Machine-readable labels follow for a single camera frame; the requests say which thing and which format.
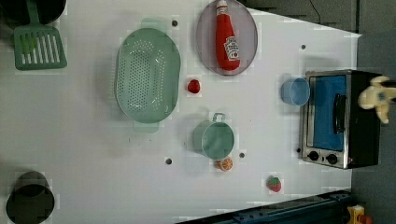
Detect green plastic spatula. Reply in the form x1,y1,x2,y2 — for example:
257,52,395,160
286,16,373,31
13,0,67,71

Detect pink red plush strawberry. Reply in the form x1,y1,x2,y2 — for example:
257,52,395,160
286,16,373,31
266,176,282,192

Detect plush orange slice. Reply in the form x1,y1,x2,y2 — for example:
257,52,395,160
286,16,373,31
217,157,233,172

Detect yellow plush peeled banana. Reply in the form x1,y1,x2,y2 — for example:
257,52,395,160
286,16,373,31
358,76,396,124

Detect black toaster oven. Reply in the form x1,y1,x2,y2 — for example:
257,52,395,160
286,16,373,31
302,70,380,169

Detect red plush ketchup bottle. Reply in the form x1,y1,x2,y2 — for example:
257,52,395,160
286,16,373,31
216,0,241,71

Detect black cable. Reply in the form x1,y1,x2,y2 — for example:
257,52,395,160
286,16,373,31
307,0,322,25

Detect yellow red toy object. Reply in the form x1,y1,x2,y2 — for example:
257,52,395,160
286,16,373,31
347,205,373,224

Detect grey round plate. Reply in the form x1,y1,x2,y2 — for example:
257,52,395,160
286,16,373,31
195,0,258,76

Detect green plastic colander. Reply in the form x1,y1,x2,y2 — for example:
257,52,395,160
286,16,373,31
114,18,181,133

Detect black cup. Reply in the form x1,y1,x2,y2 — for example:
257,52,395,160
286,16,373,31
6,171,55,224

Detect blue plastic cup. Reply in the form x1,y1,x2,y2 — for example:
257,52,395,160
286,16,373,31
280,77,310,106

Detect black round pot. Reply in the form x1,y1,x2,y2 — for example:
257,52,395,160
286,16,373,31
0,0,67,24

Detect blue metal frame rail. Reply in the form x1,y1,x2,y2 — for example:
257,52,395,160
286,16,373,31
178,190,356,224

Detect green cup with handle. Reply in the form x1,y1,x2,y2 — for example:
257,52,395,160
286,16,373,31
192,112,234,161

